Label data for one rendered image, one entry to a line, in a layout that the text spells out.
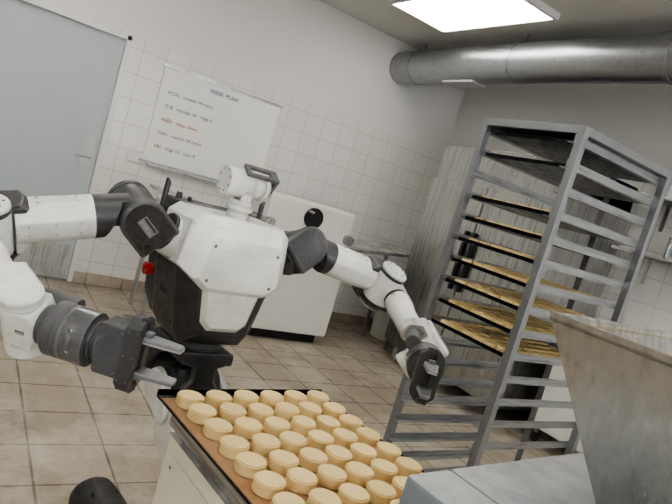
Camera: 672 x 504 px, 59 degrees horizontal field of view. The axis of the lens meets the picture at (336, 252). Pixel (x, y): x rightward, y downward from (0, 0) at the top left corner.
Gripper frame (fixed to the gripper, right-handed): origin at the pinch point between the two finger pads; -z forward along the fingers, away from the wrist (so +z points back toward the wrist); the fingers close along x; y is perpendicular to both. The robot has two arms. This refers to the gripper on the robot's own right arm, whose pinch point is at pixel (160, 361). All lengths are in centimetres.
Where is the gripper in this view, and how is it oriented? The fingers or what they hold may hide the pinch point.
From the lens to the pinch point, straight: 97.1
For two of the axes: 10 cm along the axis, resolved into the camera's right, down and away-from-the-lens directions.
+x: 2.8, -9.5, -1.0
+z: -9.5, -2.9, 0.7
